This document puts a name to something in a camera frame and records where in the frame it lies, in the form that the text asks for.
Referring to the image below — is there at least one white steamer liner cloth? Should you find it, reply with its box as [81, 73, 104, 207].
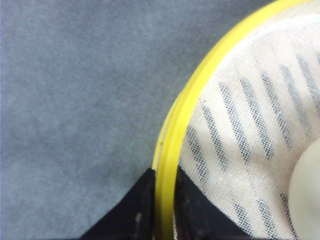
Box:
[179, 15, 320, 240]

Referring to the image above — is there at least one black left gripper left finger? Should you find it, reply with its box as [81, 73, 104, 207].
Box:
[80, 168, 156, 240]

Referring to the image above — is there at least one bamboo steamer basket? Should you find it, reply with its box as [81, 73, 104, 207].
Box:
[152, 0, 320, 240]

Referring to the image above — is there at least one white bun rear left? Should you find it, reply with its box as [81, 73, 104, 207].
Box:
[288, 140, 320, 240]

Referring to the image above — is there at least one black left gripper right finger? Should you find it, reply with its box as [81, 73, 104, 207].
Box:
[174, 167, 250, 240]

